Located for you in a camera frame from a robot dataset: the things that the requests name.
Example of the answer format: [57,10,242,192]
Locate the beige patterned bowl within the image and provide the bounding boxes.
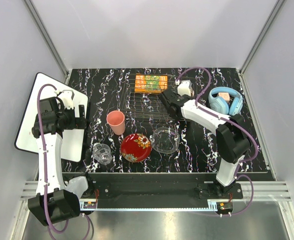
[190,89,194,98]

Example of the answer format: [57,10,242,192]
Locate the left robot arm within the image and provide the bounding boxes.
[28,97,95,227]

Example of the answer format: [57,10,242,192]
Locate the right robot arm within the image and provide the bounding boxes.
[158,89,251,198]

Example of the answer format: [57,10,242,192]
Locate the white board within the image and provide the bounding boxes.
[14,72,88,162]

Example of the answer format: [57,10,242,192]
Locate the clear glass cup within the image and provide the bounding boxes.
[92,143,112,165]

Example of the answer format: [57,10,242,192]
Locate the pink plastic cup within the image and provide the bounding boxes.
[106,110,125,135]

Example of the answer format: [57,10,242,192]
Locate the red floral plate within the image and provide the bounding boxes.
[120,133,152,163]

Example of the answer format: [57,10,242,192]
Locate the orange patterned box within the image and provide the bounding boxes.
[134,74,168,94]

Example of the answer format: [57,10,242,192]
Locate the clear glass bowl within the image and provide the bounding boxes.
[150,127,180,155]

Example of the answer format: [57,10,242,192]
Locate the light blue headphones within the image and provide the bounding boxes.
[208,86,243,116]

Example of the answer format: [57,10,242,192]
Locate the pink cube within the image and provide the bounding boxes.
[218,92,230,103]

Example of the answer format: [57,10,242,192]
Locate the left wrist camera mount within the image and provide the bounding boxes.
[55,89,74,110]

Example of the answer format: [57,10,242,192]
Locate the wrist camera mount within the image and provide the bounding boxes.
[55,89,74,110]
[177,80,193,97]

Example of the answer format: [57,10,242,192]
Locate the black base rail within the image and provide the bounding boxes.
[58,171,244,210]

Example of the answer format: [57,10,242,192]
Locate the wire dish rack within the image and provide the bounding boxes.
[120,73,197,122]

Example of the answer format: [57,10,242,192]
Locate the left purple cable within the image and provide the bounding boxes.
[36,83,94,240]

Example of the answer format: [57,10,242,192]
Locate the purple cable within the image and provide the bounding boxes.
[36,83,94,240]
[175,66,259,217]

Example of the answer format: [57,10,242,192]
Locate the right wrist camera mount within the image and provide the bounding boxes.
[177,80,193,97]

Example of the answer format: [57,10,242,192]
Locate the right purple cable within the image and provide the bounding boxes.
[175,66,259,217]

